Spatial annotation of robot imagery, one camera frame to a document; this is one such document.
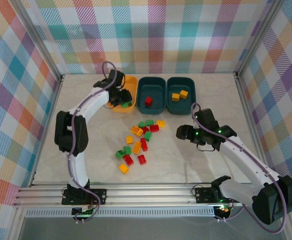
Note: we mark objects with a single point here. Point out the controller circuit board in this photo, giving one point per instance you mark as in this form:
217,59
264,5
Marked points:
223,212
81,212

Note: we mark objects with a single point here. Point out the yellow printed lego brick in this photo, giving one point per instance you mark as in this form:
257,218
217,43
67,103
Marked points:
136,130

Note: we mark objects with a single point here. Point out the long green lego brick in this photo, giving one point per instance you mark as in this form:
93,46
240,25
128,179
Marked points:
126,104

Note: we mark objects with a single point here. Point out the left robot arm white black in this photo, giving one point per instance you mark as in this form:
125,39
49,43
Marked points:
78,170

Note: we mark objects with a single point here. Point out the aluminium frame leg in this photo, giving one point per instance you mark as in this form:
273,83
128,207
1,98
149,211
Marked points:
290,235
17,223

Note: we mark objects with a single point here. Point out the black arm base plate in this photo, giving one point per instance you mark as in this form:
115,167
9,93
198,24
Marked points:
203,195
100,196

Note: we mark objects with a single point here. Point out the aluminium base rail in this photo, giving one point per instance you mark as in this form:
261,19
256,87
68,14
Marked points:
148,195

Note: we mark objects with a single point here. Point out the orange plastic container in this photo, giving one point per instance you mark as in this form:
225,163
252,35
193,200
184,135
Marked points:
132,85

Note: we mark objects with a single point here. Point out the long yellow lego brick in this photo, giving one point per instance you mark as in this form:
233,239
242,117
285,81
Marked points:
137,147

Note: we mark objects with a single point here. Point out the aluminium table side rail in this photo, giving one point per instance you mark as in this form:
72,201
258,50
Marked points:
248,112
51,112

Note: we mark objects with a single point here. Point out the teal plastic container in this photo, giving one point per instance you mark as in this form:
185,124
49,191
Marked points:
152,86
182,107

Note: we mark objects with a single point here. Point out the aluminium frame post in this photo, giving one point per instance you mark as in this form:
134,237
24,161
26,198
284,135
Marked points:
41,42
258,37

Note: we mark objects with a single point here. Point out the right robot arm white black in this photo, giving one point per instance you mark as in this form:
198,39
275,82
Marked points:
248,161

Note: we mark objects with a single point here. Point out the colourful plaid backdrop cloth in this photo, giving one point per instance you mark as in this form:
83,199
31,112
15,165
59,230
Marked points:
286,100
5,100
145,37

